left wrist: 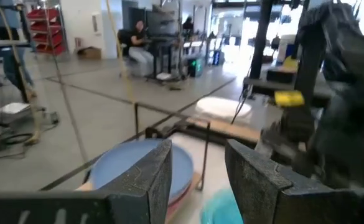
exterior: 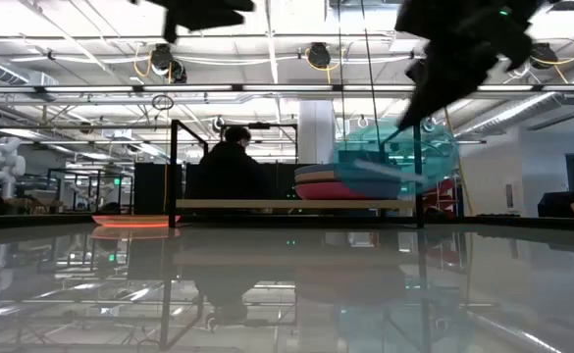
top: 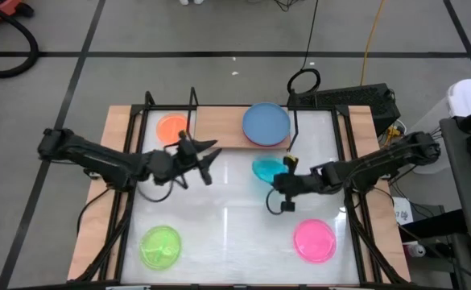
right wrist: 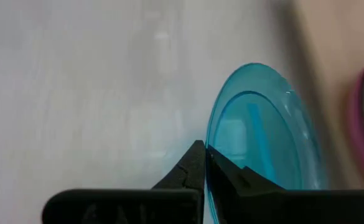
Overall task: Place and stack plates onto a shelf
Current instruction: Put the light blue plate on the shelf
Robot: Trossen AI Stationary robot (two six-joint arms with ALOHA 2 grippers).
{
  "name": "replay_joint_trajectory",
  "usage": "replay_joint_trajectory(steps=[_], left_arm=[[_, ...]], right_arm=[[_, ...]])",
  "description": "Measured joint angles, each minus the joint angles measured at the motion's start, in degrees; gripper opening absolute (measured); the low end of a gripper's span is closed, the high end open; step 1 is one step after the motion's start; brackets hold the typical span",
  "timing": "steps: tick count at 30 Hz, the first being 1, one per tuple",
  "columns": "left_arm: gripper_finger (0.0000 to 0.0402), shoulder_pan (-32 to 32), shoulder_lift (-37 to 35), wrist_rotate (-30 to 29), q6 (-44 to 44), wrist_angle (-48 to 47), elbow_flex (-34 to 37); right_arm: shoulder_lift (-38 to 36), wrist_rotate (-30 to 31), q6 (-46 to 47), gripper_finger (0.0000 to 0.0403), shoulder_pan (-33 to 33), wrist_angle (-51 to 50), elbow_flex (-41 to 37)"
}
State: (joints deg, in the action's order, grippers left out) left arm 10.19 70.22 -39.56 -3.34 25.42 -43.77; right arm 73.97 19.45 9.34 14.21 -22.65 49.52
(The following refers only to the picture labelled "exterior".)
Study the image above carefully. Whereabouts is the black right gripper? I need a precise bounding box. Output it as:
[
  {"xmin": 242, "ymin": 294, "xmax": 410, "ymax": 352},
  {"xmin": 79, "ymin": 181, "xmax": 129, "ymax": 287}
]
[{"xmin": 394, "ymin": 0, "xmax": 512, "ymax": 131}]

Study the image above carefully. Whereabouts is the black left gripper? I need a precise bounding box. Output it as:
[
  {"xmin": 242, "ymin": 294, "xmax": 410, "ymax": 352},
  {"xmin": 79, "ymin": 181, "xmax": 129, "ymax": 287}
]
[{"xmin": 128, "ymin": 0, "xmax": 257, "ymax": 45}]

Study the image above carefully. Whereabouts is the translucent teal plate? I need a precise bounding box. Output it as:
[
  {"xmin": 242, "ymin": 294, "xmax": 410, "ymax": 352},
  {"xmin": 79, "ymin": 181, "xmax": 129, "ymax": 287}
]
[{"xmin": 333, "ymin": 117, "xmax": 460, "ymax": 200}]

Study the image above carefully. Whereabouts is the pink plate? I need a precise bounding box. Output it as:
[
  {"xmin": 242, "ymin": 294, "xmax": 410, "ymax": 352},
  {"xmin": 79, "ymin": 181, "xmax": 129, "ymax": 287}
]
[
  {"xmin": 91, "ymin": 214, "xmax": 183, "ymax": 229},
  {"xmin": 294, "ymin": 180, "xmax": 403, "ymax": 201}
]

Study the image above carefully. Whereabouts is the black red ceiling reel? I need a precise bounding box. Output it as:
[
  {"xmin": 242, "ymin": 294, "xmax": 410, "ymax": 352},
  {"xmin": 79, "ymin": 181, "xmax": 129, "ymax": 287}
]
[{"xmin": 168, "ymin": 59, "xmax": 188, "ymax": 84}]

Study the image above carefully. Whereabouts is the long ceiling light bar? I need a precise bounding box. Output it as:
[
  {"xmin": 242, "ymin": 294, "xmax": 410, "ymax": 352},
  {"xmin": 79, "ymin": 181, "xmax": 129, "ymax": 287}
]
[{"xmin": 0, "ymin": 83, "xmax": 574, "ymax": 94}]

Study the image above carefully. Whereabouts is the red cart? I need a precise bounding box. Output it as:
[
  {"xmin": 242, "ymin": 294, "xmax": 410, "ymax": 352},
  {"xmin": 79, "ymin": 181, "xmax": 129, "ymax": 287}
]
[{"xmin": 422, "ymin": 177, "xmax": 458, "ymax": 218}]

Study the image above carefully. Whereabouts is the white column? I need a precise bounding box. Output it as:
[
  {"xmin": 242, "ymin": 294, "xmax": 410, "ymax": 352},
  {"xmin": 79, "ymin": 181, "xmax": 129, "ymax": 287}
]
[{"xmin": 298, "ymin": 100, "xmax": 337, "ymax": 166}]

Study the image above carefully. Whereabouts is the black office chair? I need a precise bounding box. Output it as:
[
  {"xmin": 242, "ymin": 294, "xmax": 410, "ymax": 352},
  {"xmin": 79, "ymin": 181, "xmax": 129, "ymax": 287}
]
[{"xmin": 537, "ymin": 190, "xmax": 574, "ymax": 219}]

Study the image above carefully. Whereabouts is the black cabinet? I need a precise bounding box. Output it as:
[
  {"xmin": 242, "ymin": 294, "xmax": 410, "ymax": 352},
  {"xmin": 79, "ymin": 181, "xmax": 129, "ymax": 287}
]
[{"xmin": 132, "ymin": 162, "xmax": 170, "ymax": 216}]

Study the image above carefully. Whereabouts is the long black cable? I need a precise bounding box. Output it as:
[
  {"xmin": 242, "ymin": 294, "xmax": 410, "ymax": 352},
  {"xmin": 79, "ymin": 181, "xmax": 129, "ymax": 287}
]
[{"xmin": 361, "ymin": 0, "xmax": 384, "ymax": 148}]

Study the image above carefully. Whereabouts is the black ceiling cable reel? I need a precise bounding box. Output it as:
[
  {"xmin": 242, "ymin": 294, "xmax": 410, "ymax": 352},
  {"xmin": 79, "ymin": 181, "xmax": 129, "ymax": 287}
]
[
  {"xmin": 306, "ymin": 41, "xmax": 332, "ymax": 70},
  {"xmin": 149, "ymin": 42, "xmax": 175, "ymax": 71},
  {"xmin": 529, "ymin": 42, "xmax": 558, "ymax": 70}
]

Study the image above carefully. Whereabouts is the silver ventilation duct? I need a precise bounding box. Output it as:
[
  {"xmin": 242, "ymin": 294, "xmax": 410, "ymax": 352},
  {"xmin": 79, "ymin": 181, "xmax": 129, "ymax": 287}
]
[{"xmin": 455, "ymin": 63, "xmax": 574, "ymax": 141}]

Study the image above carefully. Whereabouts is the hanging black cable loop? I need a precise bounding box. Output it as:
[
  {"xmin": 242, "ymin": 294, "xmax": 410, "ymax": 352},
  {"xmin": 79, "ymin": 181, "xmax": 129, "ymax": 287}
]
[{"xmin": 151, "ymin": 94, "xmax": 175, "ymax": 112}]

